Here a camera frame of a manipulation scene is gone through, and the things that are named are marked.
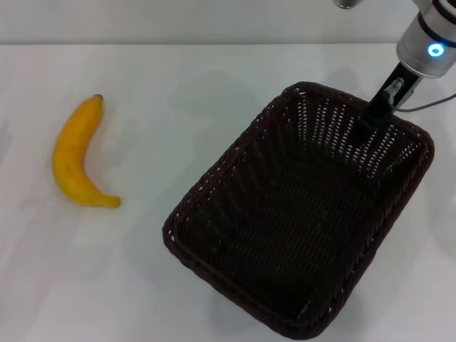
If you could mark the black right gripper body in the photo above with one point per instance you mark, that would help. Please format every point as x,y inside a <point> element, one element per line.
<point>386,96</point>

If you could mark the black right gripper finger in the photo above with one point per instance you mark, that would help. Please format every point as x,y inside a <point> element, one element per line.
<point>361,132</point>

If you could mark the dark brown woven basket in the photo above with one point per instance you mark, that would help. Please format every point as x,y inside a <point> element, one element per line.
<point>285,221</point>

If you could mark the yellow banana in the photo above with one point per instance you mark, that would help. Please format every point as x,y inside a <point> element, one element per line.
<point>69,160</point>

